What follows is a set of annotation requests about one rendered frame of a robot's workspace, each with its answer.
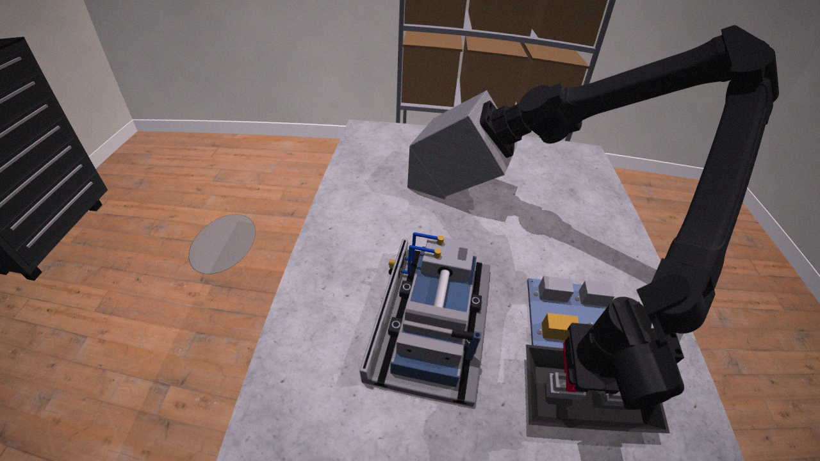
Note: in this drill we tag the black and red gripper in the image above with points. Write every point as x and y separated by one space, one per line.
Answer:
584 360

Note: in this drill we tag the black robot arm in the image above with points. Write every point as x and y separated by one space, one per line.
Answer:
644 361

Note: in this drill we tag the grey flat bar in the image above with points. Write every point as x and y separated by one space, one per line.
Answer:
429 330

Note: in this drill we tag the yellow rectangular block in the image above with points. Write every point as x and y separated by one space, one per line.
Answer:
554 326

